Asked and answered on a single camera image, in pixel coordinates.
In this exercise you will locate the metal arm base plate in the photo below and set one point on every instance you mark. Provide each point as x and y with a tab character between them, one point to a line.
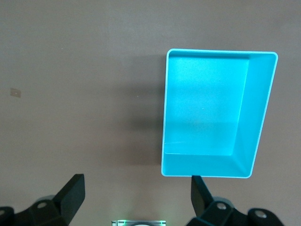
117	223

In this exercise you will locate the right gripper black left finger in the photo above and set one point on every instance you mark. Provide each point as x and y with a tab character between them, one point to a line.
68	197

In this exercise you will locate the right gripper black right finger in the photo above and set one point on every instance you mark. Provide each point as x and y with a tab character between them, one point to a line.
202	202

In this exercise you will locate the teal plastic bin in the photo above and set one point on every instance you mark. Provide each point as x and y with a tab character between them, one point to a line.
207	106

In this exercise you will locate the small brown tape patch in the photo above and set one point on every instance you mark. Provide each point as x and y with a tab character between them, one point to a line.
15	92

